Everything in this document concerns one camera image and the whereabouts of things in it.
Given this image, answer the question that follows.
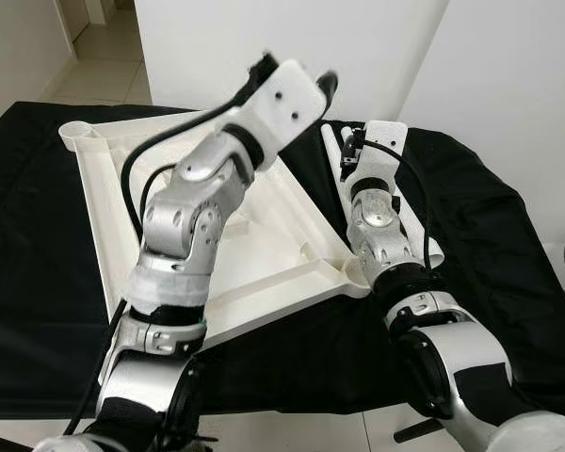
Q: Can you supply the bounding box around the white plastic table top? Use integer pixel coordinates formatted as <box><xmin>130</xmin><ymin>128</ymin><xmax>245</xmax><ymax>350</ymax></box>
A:
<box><xmin>58</xmin><ymin>105</ymin><xmax>373</xmax><ymax>351</ymax></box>

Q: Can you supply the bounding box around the black table cloth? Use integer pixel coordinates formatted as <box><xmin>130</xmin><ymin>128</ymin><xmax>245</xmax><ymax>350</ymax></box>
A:
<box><xmin>0</xmin><ymin>99</ymin><xmax>565</xmax><ymax>420</ymax></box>

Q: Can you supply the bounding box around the black table leg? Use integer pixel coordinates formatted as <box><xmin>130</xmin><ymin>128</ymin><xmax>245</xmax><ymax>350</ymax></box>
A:
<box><xmin>393</xmin><ymin>419</ymin><xmax>445</xmax><ymax>445</ymax></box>

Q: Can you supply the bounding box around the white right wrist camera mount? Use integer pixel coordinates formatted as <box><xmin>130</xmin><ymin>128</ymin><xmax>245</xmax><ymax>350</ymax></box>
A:
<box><xmin>344</xmin><ymin>120</ymin><xmax>412</xmax><ymax>197</ymax></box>

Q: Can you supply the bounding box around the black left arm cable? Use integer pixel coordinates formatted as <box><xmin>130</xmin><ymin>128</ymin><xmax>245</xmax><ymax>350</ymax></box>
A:
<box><xmin>119</xmin><ymin>53</ymin><xmax>276</xmax><ymax>241</ymax></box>

